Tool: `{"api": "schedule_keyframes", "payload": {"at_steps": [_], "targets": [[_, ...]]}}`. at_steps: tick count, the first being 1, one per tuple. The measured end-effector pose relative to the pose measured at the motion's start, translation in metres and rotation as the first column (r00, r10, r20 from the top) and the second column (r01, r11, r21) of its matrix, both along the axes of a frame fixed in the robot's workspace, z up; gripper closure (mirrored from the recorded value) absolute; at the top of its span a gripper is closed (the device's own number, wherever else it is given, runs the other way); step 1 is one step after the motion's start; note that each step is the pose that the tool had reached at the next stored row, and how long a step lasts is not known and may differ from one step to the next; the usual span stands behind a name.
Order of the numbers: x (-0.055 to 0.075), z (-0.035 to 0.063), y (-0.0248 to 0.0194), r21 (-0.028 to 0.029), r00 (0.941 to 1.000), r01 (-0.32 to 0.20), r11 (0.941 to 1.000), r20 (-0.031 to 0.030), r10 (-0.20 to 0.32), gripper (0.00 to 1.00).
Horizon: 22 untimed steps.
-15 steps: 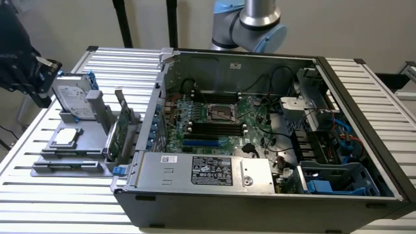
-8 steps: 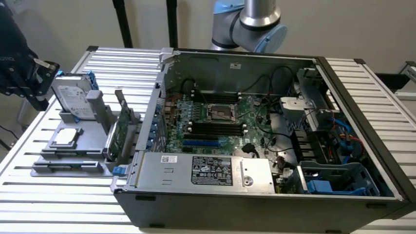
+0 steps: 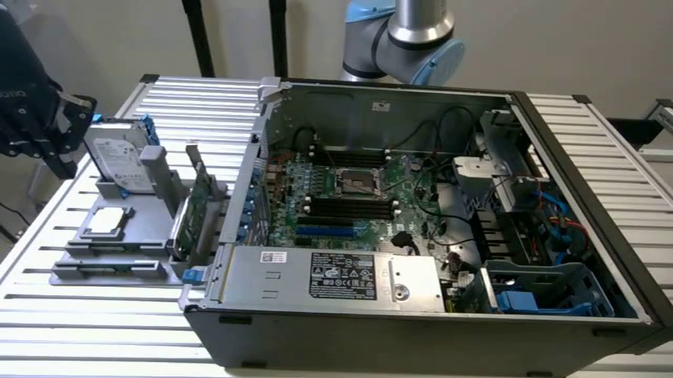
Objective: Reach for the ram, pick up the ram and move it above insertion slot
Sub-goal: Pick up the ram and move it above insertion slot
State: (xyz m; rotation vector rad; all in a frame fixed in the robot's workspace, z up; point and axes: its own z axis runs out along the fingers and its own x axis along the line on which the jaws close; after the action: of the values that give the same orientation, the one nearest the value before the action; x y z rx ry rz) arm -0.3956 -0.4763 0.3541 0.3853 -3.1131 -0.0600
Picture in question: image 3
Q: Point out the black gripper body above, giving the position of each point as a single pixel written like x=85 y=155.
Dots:
x=23 y=90

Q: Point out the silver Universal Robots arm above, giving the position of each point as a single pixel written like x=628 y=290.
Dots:
x=421 y=35

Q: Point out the green RAM stick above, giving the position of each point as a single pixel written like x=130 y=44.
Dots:
x=118 y=269

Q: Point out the black RAM slot bank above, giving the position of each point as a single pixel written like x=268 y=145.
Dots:
x=351 y=208
x=352 y=156

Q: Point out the black expansion slot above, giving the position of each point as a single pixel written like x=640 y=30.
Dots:
x=324 y=220

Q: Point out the blue expansion slot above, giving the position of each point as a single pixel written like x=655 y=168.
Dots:
x=324 y=232

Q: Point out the silver hard disk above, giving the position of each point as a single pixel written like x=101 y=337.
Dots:
x=118 y=157

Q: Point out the silver CPU chip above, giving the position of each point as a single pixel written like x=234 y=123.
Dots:
x=108 y=220

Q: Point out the grey parts rack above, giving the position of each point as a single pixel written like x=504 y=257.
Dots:
x=158 y=204

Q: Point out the black stand pole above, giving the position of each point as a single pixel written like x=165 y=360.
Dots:
x=202 y=39
x=278 y=39

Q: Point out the green graphics card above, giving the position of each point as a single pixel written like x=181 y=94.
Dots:
x=196 y=212

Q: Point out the blue case latch clip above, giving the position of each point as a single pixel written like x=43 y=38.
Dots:
x=193 y=275

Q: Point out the silver power supply unit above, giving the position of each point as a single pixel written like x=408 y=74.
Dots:
x=327 y=275

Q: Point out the green motherboard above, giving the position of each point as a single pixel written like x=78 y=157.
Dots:
x=400 y=204

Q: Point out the grey fan shroud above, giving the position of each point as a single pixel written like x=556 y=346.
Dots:
x=473 y=169

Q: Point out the grey metal drive cage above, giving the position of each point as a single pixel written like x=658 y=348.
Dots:
x=505 y=134

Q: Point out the black open PC case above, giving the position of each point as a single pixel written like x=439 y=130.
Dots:
x=421 y=338

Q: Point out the dark blue plastic disk bay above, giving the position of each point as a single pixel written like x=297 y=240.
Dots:
x=547 y=283

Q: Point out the CPU socket with metal frame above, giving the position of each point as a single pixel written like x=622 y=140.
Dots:
x=355 y=182

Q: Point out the black bracket on profile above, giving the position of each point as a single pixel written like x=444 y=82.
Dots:
x=631 y=132

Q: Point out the aluminium frame profile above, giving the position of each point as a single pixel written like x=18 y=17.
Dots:
x=660 y=130

